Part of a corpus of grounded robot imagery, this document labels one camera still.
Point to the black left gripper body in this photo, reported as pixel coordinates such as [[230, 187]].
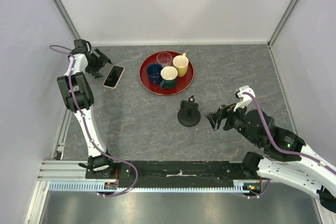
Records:
[[95, 65]]

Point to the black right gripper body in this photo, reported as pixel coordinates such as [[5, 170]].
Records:
[[235, 118]]

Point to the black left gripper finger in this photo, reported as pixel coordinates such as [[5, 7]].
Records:
[[102, 59], [95, 74]]

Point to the black smartphone pink case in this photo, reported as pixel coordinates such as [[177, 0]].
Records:
[[113, 78]]

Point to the black phone stand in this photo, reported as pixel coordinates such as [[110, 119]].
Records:
[[189, 115]]

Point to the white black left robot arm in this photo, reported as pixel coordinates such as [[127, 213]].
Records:
[[78, 98]]

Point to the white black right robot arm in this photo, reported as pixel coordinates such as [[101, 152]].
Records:
[[287, 158]]

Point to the red round tray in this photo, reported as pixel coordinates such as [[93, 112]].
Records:
[[182, 82]]

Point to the dark blue mug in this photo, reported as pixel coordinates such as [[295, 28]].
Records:
[[154, 73]]

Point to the clear drinking glass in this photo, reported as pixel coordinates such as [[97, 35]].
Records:
[[164, 59]]

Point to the green mug cream inside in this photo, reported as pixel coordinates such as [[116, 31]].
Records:
[[169, 78]]

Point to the yellow mug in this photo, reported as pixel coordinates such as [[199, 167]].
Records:
[[180, 63]]

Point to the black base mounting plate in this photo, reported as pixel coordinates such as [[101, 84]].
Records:
[[181, 173]]

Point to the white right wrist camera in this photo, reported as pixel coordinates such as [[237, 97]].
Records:
[[243, 94]]

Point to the blue slotted cable duct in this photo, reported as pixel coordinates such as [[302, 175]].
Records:
[[102, 187]]

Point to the left aluminium frame post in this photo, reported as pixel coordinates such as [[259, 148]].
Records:
[[66, 18]]

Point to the aluminium front frame rail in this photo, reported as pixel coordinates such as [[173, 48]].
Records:
[[62, 171]]

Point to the aluminium frame corner post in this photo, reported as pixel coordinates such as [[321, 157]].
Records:
[[283, 20]]

